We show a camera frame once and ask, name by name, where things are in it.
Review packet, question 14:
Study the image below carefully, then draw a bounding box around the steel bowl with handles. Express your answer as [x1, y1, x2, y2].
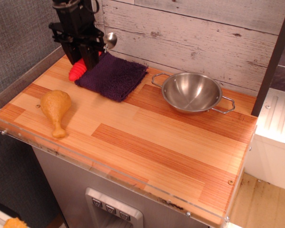
[152, 72, 236, 114]

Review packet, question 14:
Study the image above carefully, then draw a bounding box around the purple towel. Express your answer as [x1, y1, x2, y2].
[75, 52, 148, 102]

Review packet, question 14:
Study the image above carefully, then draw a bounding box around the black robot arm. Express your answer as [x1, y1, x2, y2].
[48, 0, 105, 70]

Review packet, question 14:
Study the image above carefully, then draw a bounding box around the plastic chicken drumstick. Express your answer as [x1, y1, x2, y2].
[40, 90, 72, 138]

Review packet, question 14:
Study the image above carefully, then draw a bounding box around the red handled metal spoon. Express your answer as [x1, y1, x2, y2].
[68, 32, 117, 81]

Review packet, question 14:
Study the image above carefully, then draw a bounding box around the dark right support post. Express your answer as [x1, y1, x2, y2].
[251, 19, 285, 117]

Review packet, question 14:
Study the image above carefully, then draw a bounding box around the white toy sink unit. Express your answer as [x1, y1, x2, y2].
[245, 88, 285, 189]

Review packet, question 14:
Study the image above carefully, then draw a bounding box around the ice dispenser button panel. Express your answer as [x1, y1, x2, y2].
[85, 188, 144, 228]

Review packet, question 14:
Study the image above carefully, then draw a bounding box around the orange toy food piece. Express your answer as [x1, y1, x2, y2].
[3, 218, 28, 228]

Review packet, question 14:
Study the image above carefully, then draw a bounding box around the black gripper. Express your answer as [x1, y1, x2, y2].
[48, 4, 106, 70]

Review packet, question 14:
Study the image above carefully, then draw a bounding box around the silver toy fridge cabinet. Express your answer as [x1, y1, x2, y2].
[34, 148, 206, 228]

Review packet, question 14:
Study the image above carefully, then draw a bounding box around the clear acrylic edge guard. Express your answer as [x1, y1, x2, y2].
[0, 32, 260, 228]

